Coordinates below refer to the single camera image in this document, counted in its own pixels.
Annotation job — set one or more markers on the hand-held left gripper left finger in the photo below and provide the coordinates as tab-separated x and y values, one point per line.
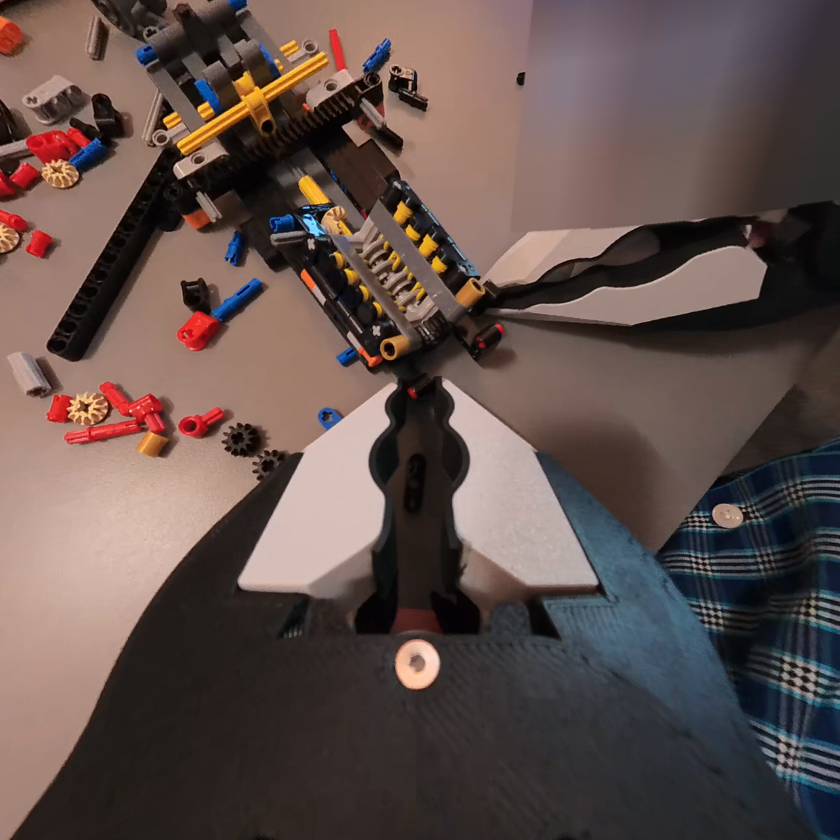
308	512

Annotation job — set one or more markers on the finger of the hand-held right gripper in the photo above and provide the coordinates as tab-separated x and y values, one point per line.
564	253
689	289

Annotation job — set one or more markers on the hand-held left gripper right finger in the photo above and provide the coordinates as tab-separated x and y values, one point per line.
518	512

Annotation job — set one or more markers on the lego vehicle chassis assembly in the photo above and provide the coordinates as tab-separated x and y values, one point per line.
295	184

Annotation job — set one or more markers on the black lego gear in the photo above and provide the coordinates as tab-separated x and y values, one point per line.
243	438
269	463

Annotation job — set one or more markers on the small blue lego piece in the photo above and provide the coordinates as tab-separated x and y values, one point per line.
329	418

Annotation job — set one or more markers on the short black lego beam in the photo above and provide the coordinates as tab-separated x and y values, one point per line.
415	482

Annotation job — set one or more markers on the red lego pin connector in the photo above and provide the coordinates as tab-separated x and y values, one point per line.
197	424

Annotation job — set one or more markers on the yellow lego bush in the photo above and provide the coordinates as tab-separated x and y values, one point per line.
153	443

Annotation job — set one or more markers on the long red lego pin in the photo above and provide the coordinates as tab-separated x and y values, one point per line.
102	433

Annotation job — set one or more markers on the blue lego pin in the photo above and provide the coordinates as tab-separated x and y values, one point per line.
236	299
235	248
88	155
376	56

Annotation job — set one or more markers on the black lego pin connector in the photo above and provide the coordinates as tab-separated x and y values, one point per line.
407	85

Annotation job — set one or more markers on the tan lego gear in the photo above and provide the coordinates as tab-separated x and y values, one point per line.
60	173
6	237
86	408

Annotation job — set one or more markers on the small black lego connector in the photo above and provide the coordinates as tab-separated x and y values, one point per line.
195	294

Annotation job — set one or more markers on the red lego bush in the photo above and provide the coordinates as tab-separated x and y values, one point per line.
59	409
39	243

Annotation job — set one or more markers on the red lego axle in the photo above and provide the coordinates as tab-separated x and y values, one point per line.
337	50

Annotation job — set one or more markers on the grey lego connector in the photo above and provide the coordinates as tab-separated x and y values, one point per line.
29	374

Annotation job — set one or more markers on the long black lego beam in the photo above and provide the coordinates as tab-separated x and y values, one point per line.
111	262

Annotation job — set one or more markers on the grey lego pin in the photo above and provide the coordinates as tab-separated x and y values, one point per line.
152	117
96	37

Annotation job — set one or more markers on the red lego piece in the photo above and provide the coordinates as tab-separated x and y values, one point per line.
23	176

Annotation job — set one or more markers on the grey lego axle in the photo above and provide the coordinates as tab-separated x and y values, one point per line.
12	150

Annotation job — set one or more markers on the grey lego connector block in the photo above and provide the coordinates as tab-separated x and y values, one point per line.
48	100

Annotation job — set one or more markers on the black angled lego piece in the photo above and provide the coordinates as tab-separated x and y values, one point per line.
6	124

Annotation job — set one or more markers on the orange lego piece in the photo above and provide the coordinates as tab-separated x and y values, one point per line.
9	36

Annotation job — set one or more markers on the blue plaid shirt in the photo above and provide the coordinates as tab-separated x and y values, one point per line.
774	623

